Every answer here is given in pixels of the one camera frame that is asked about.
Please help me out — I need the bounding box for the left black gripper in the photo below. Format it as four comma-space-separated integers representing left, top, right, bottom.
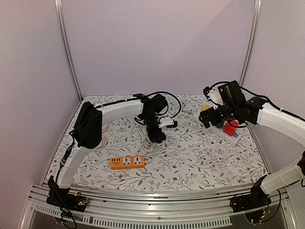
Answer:
142, 114, 165, 144

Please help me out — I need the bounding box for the blue cube socket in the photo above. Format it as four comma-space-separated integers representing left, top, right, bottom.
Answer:
215, 122, 224, 128

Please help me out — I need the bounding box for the yellow cube socket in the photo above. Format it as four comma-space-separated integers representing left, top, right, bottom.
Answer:
201, 105, 211, 112

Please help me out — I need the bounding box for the white cable with plug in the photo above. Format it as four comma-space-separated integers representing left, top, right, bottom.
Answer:
138, 126, 157, 164

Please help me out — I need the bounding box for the red cube socket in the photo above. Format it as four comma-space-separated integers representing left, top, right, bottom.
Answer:
223, 121, 239, 136

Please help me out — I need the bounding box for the white multicolour power strip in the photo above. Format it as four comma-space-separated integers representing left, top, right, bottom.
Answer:
208, 121, 242, 146

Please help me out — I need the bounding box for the orange power strip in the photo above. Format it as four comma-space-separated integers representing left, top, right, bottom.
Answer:
110, 156, 145, 170

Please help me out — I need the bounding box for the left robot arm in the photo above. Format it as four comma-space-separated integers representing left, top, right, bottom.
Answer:
48, 94, 168, 207

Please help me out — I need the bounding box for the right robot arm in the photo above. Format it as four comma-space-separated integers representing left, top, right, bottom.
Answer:
199, 81, 305, 208

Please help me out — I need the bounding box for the pink round power strip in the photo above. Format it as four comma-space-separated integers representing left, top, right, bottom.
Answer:
102, 124, 108, 133

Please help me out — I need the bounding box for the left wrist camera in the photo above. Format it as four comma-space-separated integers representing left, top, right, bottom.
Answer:
158, 117, 178, 128

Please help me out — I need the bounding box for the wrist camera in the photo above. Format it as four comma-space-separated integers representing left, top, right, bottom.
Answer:
158, 117, 178, 128
203, 86, 223, 105

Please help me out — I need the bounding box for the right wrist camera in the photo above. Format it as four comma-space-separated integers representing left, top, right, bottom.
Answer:
203, 86, 223, 105

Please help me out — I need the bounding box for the right aluminium frame post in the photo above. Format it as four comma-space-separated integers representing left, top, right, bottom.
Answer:
239, 0, 262, 86

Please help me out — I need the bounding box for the aluminium frame post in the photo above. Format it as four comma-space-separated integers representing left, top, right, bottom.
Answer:
239, 0, 262, 86
54, 0, 83, 101

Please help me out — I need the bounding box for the front aluminium rail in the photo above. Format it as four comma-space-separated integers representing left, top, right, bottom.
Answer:
20, 183, 298, 229

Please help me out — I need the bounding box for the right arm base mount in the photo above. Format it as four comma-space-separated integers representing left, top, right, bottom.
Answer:
230, 191, 272, 224

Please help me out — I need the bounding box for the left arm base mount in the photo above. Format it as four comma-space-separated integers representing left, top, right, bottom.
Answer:
46, 188, 90, 212

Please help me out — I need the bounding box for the left aluminium frame post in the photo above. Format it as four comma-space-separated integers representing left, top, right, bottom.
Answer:
54, 0, 83, 101

